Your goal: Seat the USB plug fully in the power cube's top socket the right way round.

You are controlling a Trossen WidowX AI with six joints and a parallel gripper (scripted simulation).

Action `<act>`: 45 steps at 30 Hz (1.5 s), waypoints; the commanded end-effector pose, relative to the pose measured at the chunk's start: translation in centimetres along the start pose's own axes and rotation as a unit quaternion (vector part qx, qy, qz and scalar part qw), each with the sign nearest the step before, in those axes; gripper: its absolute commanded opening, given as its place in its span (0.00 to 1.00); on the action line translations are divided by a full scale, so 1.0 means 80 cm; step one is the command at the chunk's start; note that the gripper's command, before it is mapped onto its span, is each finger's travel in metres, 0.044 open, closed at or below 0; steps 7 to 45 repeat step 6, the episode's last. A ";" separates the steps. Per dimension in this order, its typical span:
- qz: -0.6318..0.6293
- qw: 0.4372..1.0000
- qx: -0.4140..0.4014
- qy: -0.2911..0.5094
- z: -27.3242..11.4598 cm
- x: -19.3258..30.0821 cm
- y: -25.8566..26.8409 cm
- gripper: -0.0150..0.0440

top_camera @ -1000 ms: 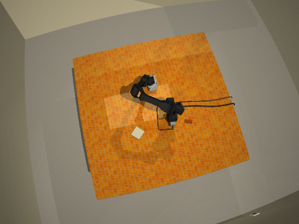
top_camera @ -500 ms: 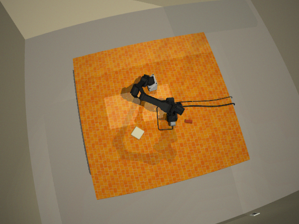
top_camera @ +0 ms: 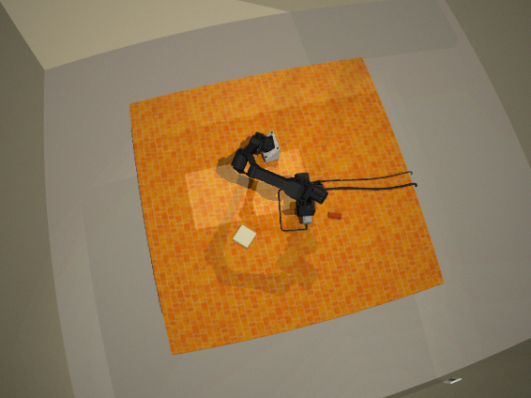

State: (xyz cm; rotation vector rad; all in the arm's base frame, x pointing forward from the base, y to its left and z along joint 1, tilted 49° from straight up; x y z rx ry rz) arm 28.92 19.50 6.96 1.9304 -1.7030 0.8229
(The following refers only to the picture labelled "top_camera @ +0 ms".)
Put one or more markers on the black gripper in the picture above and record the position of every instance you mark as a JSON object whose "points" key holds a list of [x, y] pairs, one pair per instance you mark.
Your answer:
{"points": [[304, 208]]}

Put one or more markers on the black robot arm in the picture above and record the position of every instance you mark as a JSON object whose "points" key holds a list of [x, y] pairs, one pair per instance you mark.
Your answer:
{"points": [[298, 188]]}

